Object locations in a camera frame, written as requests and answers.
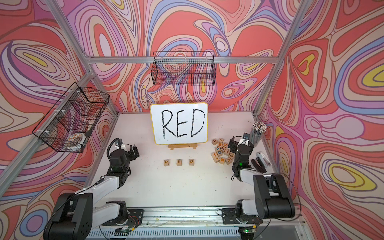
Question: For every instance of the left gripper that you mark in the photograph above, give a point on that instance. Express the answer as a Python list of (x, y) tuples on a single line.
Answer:
[(132, 157)]

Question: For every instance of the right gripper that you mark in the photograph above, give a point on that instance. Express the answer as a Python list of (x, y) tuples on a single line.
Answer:
[(233, 144)]

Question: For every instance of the wooden engraved D block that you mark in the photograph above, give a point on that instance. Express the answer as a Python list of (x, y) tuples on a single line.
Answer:
[(191, 162)]

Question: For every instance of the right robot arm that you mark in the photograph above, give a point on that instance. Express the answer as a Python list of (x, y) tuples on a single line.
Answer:
[(272, 199)]

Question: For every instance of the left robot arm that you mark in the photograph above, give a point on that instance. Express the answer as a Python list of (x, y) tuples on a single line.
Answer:
[(75, 214)]

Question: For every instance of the whiteboard with RED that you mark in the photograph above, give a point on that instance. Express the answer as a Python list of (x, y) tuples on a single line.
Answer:
[(184, 123)]

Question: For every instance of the black stapler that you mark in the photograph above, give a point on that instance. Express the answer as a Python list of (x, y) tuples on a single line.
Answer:
[(261, 163)]

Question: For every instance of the cup of pencils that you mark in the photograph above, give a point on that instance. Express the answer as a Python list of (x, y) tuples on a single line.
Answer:
[(257, 131)]

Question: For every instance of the wooden whiteboard stand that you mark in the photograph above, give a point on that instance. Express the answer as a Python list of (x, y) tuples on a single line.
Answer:
[(177, 146)]

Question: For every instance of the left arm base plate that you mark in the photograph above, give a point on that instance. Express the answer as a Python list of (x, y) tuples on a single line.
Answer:
[(133, 218)]

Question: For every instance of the left wire basket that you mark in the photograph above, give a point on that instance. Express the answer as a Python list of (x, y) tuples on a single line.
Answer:
[(79, 110)]

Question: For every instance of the wire basket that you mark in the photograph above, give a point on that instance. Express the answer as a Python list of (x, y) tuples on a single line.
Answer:
[(79, 110), (184, 68)]

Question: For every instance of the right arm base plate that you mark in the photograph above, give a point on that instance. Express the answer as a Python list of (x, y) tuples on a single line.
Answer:
[(232, 216)]

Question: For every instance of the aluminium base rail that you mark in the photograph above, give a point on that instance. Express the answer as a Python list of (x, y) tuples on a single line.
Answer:
[(200, 223)]

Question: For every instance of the back wire basket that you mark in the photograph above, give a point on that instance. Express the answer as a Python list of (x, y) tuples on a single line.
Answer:
[(184, 68)]

